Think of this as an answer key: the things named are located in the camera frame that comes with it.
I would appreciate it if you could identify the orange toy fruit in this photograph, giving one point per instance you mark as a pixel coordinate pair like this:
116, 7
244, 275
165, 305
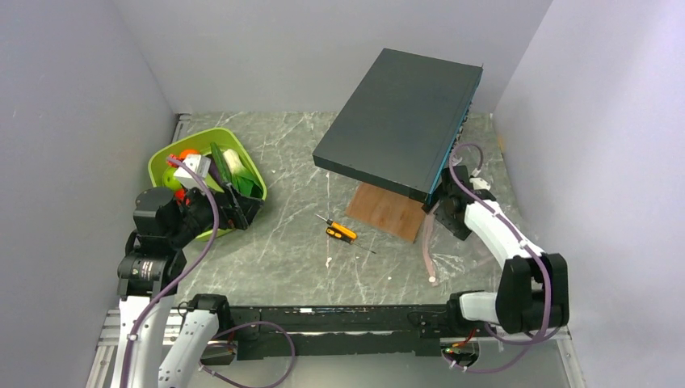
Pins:
186, 153

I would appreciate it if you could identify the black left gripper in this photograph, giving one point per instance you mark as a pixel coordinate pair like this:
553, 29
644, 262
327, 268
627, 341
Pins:
240, 218

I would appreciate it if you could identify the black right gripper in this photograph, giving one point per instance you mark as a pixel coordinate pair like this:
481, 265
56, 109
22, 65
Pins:
461, 231

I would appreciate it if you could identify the purple toy eggplant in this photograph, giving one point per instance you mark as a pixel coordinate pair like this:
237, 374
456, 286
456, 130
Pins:
214, 173

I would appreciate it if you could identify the green toy apple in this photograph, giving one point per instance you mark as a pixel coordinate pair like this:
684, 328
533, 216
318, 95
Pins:
170, 181

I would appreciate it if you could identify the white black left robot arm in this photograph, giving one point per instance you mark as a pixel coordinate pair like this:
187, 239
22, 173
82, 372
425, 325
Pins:
149, 275

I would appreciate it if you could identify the dark rack server box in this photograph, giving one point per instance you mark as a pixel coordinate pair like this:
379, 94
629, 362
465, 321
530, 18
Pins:
396, 130

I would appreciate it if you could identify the lime green plastic basket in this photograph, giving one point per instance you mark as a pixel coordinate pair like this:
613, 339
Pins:
204, 184

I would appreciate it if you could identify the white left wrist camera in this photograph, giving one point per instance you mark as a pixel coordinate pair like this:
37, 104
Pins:
199, 165

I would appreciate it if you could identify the aluminium frame rail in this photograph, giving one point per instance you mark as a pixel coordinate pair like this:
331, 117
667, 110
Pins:
105, 353

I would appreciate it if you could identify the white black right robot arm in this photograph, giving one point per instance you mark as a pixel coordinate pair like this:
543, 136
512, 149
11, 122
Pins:
532, 293

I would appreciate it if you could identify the white green toy bok choy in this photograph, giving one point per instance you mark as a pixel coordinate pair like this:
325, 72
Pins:
242, 177

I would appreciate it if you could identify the brown wooden board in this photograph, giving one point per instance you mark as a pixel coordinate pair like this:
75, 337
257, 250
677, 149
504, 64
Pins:
387, 211

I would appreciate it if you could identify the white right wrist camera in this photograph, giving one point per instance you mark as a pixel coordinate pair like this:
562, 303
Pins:
478, 182

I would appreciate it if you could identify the clear pink zip top bag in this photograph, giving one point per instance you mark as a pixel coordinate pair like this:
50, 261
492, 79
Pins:
428, 226

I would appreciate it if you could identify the green toy cucumber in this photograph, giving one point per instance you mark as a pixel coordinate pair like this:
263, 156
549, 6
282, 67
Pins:
223, 167

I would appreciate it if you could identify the orange black screwdriver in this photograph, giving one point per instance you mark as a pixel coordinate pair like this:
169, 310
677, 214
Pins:
342, 233

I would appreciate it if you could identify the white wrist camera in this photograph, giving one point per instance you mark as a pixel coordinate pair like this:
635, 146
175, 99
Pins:
478, 182
199, 165

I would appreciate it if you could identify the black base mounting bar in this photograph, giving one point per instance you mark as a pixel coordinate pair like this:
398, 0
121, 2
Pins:
422, 330

